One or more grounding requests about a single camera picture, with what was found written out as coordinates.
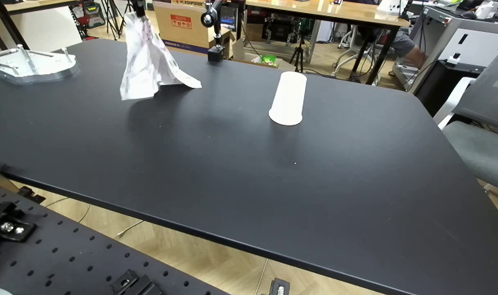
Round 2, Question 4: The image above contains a small black tripod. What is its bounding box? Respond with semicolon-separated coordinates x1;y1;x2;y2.
288;32;311;74

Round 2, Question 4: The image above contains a white cloth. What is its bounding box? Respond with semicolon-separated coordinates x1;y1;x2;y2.
117;12;203;102

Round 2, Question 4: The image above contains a large cardboard box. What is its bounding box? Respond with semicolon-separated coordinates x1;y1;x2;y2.
152;0;235;55

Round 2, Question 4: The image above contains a white paper cup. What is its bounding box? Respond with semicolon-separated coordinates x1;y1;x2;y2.
266;71;309;128

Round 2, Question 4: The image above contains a white cabinet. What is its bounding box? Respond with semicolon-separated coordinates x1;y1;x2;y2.
409;15;498;114

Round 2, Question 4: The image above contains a small black mounting block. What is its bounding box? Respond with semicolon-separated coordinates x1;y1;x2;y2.
108;269;165;295

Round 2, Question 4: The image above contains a grey office chair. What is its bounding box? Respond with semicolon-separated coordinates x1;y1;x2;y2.
432;51;498;194

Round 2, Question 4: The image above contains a black bracket with silver bolt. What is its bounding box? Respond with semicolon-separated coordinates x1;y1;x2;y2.
0;202;37;253

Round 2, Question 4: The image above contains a seated person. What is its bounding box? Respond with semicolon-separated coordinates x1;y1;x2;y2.
391;30;432;71

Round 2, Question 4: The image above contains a black perforated breadboard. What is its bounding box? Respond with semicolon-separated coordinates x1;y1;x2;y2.
0;179;229;295

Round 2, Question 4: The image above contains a long wooden desk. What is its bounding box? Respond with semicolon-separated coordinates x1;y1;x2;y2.
242;0;412;87

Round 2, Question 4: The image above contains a black articulated camera stand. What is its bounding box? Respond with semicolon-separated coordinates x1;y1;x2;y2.
199;0;227;63

